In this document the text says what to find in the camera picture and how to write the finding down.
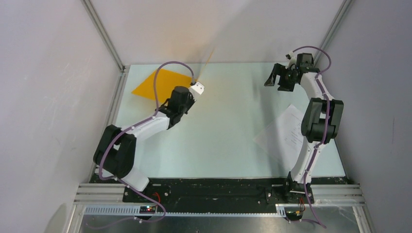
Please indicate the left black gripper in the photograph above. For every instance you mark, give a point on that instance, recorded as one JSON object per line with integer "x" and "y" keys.
{"x": 192, "y": 100}

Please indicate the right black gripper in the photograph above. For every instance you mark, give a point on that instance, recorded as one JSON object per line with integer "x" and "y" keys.
{"x": 279, "y": 69}

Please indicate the orange file folder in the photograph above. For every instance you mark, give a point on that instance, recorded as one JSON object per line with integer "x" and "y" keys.
{"x": 166, "y": 81}

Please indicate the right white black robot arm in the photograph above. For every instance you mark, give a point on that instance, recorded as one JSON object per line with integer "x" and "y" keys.
{"x": 320, "y": 123}

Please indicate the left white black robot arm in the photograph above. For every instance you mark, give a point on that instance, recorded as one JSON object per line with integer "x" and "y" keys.
{"x": 116, "y": 151}

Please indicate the white paper sheet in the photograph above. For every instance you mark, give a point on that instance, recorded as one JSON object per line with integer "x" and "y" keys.
{"x": 282, "y": 139}

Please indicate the left controller board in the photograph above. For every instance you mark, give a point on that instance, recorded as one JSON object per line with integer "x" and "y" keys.
{"x": 147, "y": 209}

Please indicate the controller board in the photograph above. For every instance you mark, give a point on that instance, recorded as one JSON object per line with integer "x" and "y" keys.
{"x": 147, "y": 209}
{"x": 294, "y": 216}

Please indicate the right controller board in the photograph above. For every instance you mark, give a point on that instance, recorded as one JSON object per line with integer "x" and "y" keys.
{"x": 294, "y": 216}

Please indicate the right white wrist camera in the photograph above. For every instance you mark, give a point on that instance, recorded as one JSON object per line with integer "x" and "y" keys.
{"x": 291, "y": 59}

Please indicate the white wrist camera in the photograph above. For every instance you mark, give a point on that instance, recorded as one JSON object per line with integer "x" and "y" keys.
{"x": 197, "y": 89}
{"x": 291, "y": 59}

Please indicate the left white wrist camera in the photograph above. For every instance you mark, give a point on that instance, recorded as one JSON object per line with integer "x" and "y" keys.
{"x": 197, "y": 89}

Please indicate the right aluminium corner post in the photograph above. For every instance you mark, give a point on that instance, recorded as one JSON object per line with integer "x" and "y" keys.
{"x": 336, "y": 23}

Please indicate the aluminium corner post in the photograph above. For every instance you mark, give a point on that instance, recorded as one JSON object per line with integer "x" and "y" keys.
{"x": 336, "y": 23}
{"x": 98, "y": 24}

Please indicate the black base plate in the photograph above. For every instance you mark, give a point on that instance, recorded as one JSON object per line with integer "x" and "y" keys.
{"x": 220, "y": 196}

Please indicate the left aluminium corner post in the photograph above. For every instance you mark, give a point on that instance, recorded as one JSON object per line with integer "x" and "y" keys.
{"x": 98, "y": 24}

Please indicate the aluminium frame rail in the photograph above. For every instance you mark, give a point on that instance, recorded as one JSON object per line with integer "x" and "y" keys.
{"x": 114, "y": 208}

